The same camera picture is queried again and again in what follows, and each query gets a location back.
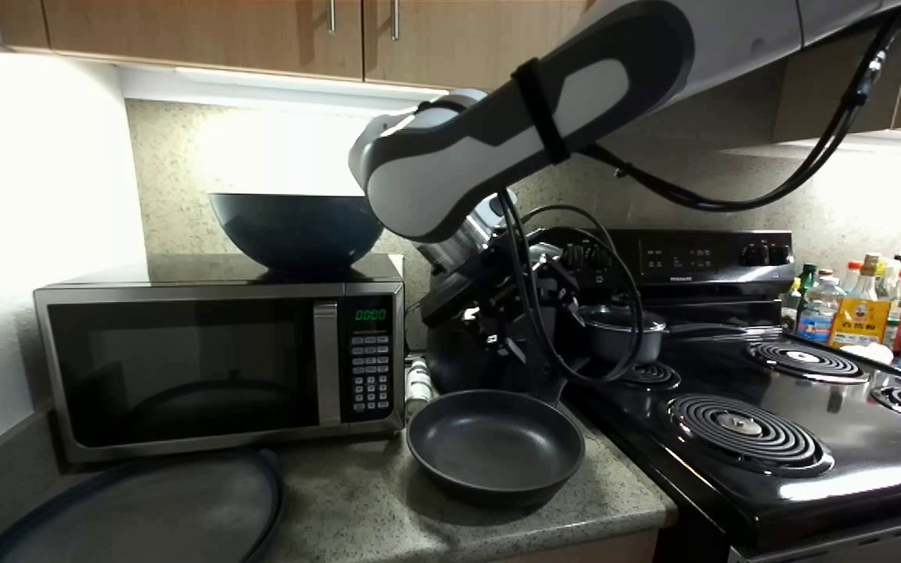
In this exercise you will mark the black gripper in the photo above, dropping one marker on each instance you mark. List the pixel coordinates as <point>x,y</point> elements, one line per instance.
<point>477,313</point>

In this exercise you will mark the black frying pan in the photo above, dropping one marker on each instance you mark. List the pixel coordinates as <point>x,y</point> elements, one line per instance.
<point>496,445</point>

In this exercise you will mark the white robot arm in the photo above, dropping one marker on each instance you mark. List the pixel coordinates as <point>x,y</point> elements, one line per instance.
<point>430,167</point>

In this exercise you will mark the black air fryer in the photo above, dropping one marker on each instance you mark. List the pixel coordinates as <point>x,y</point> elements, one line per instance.
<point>536,377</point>

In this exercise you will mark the white salt shaker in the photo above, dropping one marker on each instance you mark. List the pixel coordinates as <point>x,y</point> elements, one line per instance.
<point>418,385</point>

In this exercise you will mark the small black saucepan with lid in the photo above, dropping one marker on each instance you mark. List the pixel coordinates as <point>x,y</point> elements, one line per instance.
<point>624,335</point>

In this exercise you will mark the dark blue bowl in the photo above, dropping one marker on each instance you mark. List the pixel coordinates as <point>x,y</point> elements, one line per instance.
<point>297,236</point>

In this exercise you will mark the black electric stove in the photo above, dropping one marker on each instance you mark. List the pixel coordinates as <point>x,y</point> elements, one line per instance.
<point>771,447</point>

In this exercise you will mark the clear plastic bottle blue label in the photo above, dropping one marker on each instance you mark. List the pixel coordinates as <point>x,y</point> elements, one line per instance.
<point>821,298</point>

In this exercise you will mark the round grey blue-rimmed tray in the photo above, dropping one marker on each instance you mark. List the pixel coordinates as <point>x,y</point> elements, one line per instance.
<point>181,512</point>

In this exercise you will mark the stainless steel microwave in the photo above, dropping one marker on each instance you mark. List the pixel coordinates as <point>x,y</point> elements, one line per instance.
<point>212,351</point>

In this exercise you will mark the yellow label oil bottle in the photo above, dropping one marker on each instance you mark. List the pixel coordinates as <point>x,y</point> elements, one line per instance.
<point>861,313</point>

